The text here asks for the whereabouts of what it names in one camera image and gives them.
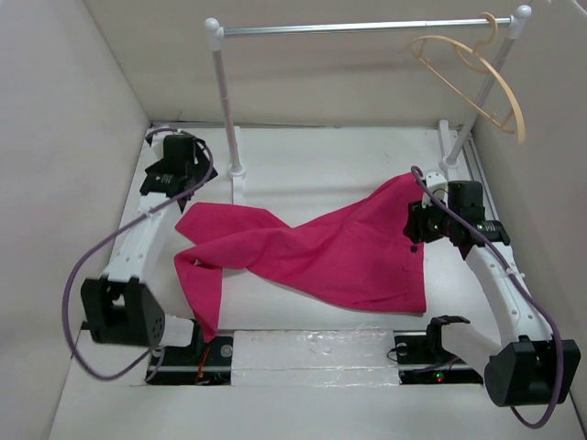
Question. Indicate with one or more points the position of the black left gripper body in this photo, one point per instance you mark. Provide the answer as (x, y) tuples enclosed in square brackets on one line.
[(199, 168)]

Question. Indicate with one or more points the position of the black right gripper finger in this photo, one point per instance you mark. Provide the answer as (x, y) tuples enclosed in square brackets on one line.
[(411, 231), (416, 210)]

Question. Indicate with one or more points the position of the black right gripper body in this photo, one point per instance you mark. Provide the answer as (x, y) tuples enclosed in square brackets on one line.
[(437, 225)]

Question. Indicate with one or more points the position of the pink trousers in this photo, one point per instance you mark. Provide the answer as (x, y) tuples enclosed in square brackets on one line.
[(356, 257)]

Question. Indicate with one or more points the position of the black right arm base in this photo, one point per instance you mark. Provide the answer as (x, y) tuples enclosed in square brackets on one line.
[(422, 360)]

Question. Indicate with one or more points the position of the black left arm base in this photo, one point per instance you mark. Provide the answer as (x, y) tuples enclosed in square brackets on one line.
[(202, 365)]

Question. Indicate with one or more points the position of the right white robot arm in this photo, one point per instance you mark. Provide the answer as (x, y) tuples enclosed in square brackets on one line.
[(531, 364)]

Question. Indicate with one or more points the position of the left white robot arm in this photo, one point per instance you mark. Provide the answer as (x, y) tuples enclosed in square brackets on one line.
[(120, 307)]

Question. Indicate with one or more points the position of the beige wooden hanger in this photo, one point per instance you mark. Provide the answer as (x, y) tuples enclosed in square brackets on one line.
[(471, 57)]

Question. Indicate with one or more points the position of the white clothes rack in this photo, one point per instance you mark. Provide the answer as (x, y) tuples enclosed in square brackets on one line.
[(352, 75)]

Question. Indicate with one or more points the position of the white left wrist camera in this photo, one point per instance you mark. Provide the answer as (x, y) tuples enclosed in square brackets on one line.
[(148, 138)]

